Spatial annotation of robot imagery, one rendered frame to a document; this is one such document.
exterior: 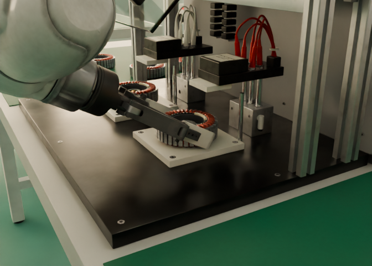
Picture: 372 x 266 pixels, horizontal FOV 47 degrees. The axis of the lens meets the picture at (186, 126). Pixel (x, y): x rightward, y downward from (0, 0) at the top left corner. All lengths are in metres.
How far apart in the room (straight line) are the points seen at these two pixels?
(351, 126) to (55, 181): 0.48
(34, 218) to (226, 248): 1.60
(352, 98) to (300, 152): 0.12
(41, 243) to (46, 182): 1.19
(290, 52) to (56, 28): 0.58
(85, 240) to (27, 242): 1.36
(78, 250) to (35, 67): 0.23
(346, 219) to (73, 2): 0.45
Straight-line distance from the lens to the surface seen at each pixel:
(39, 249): 1.88
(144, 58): 0.96
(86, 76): 0.62
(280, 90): 0.93
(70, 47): 0.42
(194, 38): 1.00
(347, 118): 0.73
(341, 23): 0.80
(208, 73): 0.76
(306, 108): 0.64
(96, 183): 0.65
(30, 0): 0.42
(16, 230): 2.02
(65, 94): 0.62
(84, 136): 0.83
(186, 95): 1.00
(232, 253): 0.54
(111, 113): 0.91
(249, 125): 0.81
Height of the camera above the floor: 1.08
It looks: 21 degrees down
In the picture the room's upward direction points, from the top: straight up
